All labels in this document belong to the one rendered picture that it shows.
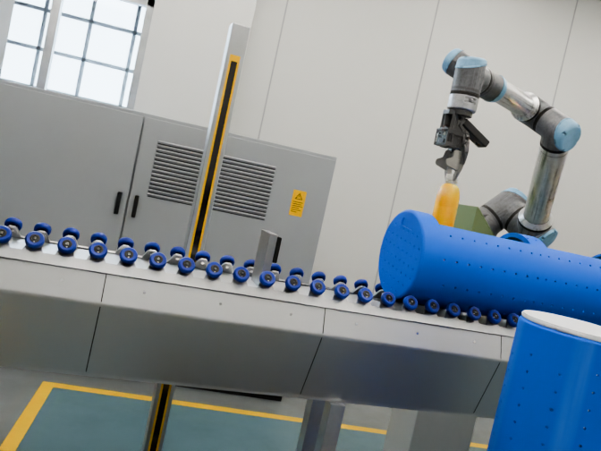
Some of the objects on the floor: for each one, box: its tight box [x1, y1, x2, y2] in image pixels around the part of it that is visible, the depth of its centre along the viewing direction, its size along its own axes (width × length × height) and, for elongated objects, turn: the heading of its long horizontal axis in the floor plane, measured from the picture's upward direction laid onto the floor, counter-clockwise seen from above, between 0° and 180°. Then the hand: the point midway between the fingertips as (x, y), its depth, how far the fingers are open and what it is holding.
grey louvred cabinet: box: [0, 80, 337, 402], centre depth 356 cm, size 54×215×145 cm, turn 25°
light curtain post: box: [141, 22, 250, 451], centre depth 207 cm, size 6×6×170 cm
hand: (452, 176), depth 194 cm, fingers closed on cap, 4 cm apart
